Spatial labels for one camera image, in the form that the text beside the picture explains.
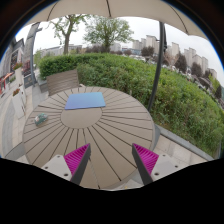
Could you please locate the beige patio umbrella canopy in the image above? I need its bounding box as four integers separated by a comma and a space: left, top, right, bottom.
26, 0, 207, 39

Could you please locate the dark curved umbrella pole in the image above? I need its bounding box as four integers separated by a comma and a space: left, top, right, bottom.
147, 21, 167, 112

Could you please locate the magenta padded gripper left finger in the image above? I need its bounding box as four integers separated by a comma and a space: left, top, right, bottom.
41, 143, 92, 186

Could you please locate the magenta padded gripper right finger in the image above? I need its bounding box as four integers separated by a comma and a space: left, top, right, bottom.
131, 142, 181, 186

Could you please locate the round slatted outdoor table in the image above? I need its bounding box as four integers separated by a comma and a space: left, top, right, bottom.
23, 87, 155, 189

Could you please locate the white planter with flowers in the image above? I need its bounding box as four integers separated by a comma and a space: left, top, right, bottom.
12, 85, 26, 119

